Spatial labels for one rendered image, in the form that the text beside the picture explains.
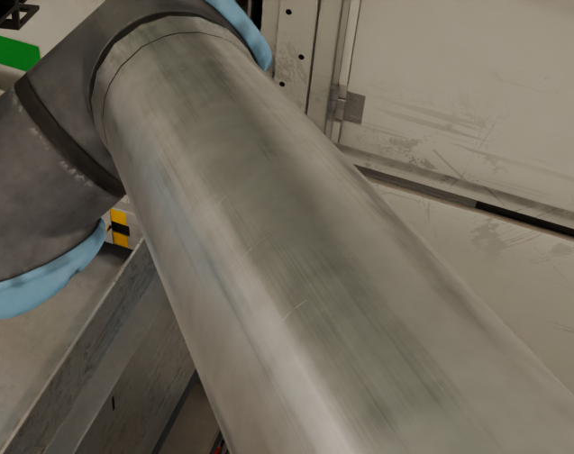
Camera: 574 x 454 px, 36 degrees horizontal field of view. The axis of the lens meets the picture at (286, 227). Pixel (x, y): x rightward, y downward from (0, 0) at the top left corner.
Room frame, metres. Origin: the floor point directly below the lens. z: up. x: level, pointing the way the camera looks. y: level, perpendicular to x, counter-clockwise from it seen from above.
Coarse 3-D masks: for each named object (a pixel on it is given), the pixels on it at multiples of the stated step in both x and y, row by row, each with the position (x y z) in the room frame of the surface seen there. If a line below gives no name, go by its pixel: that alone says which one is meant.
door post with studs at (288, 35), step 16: (272, 0) 0.94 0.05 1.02; (288, 0) 0.93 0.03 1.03; (304, 0) 0.93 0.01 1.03; (272, 16) 0.94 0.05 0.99; (288, 16) 0.93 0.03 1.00; (304, 16) 0.93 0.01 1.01; (272, 32) 0.94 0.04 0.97; (288, 32) 0.93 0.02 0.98; (304, 32) 0.93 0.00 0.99; (272, 48) 0.94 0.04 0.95; (288, 48) 0.93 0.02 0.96; (304, 48) 0.93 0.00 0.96; (272, 64) 0.94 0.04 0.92; (288, 64) 0.93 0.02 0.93; (304, 64) 0.93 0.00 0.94; (288, 80) 0.93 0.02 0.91; (304, 80) 0.93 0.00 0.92; (288, 96) 0.93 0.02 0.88; (304, 96) 0.93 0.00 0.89
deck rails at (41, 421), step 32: (128, 256) 0.65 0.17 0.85; (128, 288) 0.58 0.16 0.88; (96, 320) 0.52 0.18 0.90; (64, 352) 0.51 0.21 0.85; (96, 352) 0.51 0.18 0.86; (64, 384) 0.45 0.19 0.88; (32, 416) 0.40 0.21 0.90; (64, 416) 0.44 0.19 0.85; (0, 448) 0.40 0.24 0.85; (32, 448) 0.39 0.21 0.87
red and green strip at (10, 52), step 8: (0, 40) 0.69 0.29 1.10; (8, 40) 0.69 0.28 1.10; (0, 48) 0.69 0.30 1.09; (8, 48) 0.69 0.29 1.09; (16, 48) 0.69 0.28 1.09; (24, 48) 0.69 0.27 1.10; (32, 48) 0.68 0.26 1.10; (0, 56) 0.69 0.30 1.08; (8, 56) 0.69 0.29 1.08; (16, 56) 0.69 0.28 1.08; (24, 56) 0.69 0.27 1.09; (32, 56) 0.68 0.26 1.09; (40, 56) 0.68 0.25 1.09; (8, 64) 0.69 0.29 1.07; (16, 64) 0.69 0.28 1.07; (24, 64) 0.69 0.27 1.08; (32, 64) 0.68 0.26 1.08
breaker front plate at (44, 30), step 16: (32, 0) 0.68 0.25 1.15; (48, 0) 0.68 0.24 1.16; (64, 0) 0.67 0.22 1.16; (80, 0) 0.67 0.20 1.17; (96, 0) 0.66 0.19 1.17; (32, 16) 0.68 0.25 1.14; (48, 16) 0.68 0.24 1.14; (64, 16) 0.67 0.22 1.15; (80, 16) 0.67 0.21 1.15; (0, 32) 0.69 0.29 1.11; (16, 32) 0.69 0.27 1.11; (32, 32) 0.68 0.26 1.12; (48, 32) 0.68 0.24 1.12; (64, 32) 0.67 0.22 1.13; (48, 48) 0.68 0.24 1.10; (0, 64) 0.69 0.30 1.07; (0, 80) 0.70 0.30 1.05; (16, 80) 0.69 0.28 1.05
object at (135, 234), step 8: (112, 208) 0.65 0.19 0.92; (120, 208) 0.65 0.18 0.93; (128, 208) 0.65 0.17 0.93; (128, 216) 0.65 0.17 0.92; (120, 224) 0.65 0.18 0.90; (128, 224) 0.65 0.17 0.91; (136, 224) 0.64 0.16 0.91; (120, 232) 0.65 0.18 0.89; (128, 232) 0.65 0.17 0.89; (136, 232) 0.64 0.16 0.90; (128, 240) 0.65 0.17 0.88; (136, 240) 0.64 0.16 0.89; (128, 248) 0.65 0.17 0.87
